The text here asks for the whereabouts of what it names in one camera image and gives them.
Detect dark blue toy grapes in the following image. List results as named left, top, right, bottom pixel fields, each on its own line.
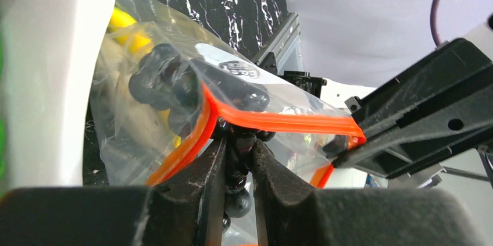
left=147, top=43, right=269, bottom=234

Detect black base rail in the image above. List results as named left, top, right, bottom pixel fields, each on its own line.
left=252, top=13, right=327, bottom=98

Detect white plastic bin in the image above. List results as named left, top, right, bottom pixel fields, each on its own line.
left=1, top=0, right=115, bottom=192

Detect clear zip top bag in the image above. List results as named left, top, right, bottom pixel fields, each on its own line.
left=90, top=0, right=366, bottom=245

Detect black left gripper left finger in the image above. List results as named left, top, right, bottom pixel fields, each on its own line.
left=1, top=140, right=226, bottom=245

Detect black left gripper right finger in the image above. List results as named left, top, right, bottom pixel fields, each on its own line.
left=252, top=141, right=482, bottom=245

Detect yellow toy banana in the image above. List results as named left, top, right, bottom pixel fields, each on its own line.
left=108, top=7, right=182, bottom=148

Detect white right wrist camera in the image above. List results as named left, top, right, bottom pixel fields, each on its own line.
left=463, top=15, right=493, bottom=60

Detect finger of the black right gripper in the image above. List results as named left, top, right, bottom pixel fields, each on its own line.
left=333, top=38, right=492, bottom=179

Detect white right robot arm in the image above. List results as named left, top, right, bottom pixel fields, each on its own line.
left=324, top=38, right=492, bottom=179

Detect green toy lettuce leaf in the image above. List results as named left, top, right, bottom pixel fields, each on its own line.
left=1, top=38, right=6, bottom=179

